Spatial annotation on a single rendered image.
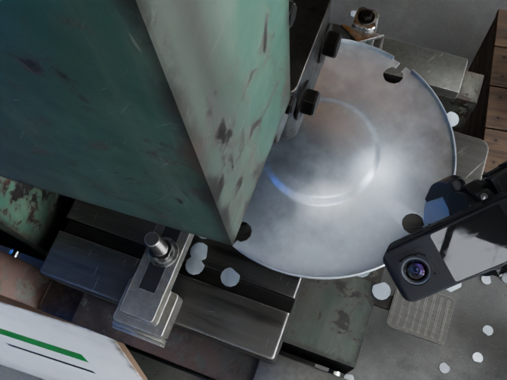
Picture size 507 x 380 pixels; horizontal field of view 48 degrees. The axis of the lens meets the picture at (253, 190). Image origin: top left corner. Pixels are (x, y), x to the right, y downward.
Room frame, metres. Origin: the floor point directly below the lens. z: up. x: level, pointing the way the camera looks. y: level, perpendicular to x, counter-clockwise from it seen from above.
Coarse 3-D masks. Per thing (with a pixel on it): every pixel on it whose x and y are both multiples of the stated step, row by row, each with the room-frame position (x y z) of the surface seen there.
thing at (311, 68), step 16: (304, 0) 0.30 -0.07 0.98; (320, 0) 0.30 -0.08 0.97; (304, 16) 0.29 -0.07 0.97; (320, 16) 0.28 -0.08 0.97; (304, 32) 0.27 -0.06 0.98; (320, 32) 0.27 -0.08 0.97; (336, 32) 0.29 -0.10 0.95; (304, 48) 0.26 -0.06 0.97; (320, 48) 0.27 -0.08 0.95; (336, 48) 0.27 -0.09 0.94; (304, 64) 0.24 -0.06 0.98; (320, 64) 0.28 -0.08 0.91; (304, 80) 0.24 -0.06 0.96; (304, 96) 0.23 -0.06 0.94; (304, 112) 0.22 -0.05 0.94; (288, 128) 0.22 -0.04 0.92
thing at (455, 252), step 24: (504, 192) 0.11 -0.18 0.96; (456, 216) 0.11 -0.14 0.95; (480, 216) 0.10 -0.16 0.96; (504, 216) 0.10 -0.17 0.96; (408, 240) 0.10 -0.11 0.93; (432, 240) 0.09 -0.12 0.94; (456, 240) 0.09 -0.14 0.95; (480, 240) 0.09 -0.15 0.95; (504, 240) 0.08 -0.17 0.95; (384, 264) 0.09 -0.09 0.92; (408, 264) 0.08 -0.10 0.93; (432, 264) 0.08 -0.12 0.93; (456, 264) 0.07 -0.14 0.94; (480, 264) 0.07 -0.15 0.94; (504, 264) 0.07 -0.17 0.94; (408, 288) 0.07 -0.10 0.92; (432, 288) 0.06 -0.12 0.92
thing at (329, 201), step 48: (336, 96) 0.32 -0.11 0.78; (384, 96) 0.30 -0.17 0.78; (432, 96) 0.29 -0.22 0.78; (288, 144) 0.26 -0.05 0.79; (336, 144) 0.25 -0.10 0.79; (384, 144) 0.25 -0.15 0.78; (432, 144) 0.23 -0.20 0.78; (288, 192) 0.21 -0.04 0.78; (336, 192) 0.20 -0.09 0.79; (384, 192) 0.19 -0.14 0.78; (288, 240) 0.16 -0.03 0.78; (336, 240) 0.15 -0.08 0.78; (384, 240) 0.14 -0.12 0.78
